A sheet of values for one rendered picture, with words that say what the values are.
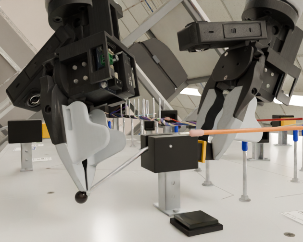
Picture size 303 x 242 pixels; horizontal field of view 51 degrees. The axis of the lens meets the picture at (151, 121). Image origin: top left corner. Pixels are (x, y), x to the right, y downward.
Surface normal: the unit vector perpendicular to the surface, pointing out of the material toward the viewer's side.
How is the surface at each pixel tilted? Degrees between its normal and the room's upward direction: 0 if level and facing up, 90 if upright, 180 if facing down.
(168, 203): 87
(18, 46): 90
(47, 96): 109
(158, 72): 90
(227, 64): 114
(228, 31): 85
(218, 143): 127
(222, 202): 50
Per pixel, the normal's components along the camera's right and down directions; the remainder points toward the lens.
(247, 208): -0.01, -1.00
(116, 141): -0.33, -0.26
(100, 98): 0.15, 0.95
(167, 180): 0.40, 0.04
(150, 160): -0.92, 0.04
